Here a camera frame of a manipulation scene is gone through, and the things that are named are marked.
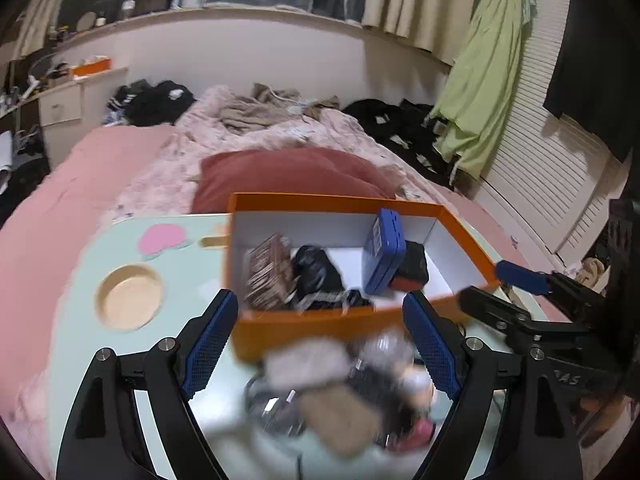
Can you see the orange cardboard box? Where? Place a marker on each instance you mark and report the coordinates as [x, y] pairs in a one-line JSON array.
[[310, 330]]

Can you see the black cloth bundle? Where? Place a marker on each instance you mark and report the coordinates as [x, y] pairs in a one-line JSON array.
[[317, 270]]

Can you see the black hanging garment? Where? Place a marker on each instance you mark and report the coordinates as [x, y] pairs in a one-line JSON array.
[[595, 60]]

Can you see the orange tissue box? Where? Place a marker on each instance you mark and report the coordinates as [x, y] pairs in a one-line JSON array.
[[92, 66]]

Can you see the light green hanging garment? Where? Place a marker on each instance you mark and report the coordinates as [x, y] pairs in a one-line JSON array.
[[480, 85]]

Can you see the white louvered closet door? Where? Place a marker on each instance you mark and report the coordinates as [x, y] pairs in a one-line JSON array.
[[545, 170]]

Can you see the grey soft pouch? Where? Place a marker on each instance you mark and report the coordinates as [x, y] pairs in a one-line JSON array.
[[305, 362]]

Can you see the pink fuzzy blanket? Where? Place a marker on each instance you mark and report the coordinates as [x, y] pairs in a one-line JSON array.
[[165, 180]]

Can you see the beige plush toy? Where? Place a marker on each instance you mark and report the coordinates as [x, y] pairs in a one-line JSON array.
[[592, 270]]

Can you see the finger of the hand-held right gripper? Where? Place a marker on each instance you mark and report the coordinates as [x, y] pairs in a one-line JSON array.
[[520, 275], [495, 307]]

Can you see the pink small item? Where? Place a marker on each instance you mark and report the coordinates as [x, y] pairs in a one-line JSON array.
[[415, 435]]

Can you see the black printed clothes pile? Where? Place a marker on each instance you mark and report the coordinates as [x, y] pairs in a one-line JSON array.
[[150, 102]]

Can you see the black lace item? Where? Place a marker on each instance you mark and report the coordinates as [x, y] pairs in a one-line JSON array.
[[345, 300]]

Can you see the pink bedsheet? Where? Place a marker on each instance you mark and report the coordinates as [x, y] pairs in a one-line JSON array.
[[55, 220]]

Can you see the brown patterned packet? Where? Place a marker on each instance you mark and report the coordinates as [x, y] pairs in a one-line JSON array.
[[267, 275]]

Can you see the beige soft pouch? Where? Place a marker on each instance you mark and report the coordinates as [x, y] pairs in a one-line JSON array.
[[340, 417]]

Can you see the red pillow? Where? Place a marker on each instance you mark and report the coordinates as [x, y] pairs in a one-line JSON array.
[[290, 175]]

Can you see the silver clear packet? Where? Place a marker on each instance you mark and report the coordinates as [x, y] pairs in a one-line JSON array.
[[270, 405]]

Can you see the white drawer unit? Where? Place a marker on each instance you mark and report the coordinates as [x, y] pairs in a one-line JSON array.
[[60, 105]]

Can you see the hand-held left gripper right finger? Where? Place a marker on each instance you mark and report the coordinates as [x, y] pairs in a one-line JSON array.
[[430, 342]]

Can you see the light green tray table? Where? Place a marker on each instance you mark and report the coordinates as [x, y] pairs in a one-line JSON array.
[[75, 350]]

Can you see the white cup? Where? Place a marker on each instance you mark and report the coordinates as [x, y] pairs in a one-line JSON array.
[[128, 9]]

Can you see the black and red pouch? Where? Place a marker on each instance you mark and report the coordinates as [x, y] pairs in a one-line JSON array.
[[411, 267]]

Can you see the beige crumpled clothes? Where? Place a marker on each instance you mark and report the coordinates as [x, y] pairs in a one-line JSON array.
[[260, 107]]

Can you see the beige curtain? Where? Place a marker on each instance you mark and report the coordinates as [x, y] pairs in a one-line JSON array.
[[415, 5]]

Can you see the blue plastic case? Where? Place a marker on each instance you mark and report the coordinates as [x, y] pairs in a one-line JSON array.
[[382, 250]]

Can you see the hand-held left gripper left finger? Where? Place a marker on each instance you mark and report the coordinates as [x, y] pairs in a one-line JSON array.
[[212, 340]]

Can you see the black clothes heap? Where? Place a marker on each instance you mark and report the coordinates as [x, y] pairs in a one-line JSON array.
[[395, 130]]

